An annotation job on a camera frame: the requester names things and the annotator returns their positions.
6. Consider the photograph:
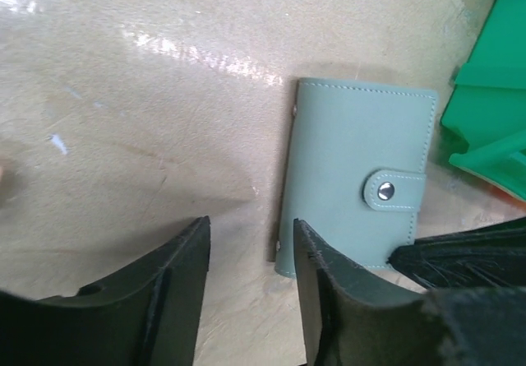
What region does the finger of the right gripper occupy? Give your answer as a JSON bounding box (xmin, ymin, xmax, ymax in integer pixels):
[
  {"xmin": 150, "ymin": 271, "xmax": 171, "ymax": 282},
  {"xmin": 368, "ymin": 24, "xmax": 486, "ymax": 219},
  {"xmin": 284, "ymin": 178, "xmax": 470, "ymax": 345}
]
[{"xmin": 388, "ymin": 218, "xmax": 525, "ymax": 289}]

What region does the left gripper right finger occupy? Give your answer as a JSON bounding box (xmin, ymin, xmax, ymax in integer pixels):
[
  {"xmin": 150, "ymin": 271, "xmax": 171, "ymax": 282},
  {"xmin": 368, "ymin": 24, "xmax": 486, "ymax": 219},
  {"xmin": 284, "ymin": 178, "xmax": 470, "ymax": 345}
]
[{"xmin": 293, "ymin": 220, "xmax": 525, "ymax": 365}]

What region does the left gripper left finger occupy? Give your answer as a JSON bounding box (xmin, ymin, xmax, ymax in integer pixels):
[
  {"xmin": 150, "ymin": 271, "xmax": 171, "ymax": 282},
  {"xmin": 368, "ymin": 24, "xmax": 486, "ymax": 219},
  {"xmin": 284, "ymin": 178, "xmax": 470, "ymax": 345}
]
[{"xmin": 1, "ymin": 216, "xmax": 210, "ymax": 365}]

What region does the sage green card holder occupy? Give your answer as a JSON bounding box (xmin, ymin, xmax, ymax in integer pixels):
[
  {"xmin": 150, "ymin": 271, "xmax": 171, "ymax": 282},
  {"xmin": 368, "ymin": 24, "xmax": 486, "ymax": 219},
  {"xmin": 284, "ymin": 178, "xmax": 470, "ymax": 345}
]
[{"xmin": 275, "ymin": 77, "xmax": 439, "ymax": 278}]

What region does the green plastic bin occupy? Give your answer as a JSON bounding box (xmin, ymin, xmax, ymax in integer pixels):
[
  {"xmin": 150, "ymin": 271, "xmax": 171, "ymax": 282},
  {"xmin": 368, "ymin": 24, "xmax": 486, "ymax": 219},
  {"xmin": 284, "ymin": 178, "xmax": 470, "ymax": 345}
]
[{"xmin": 441, "ymin": 0, "xmax": 525, "ymax": 200}]

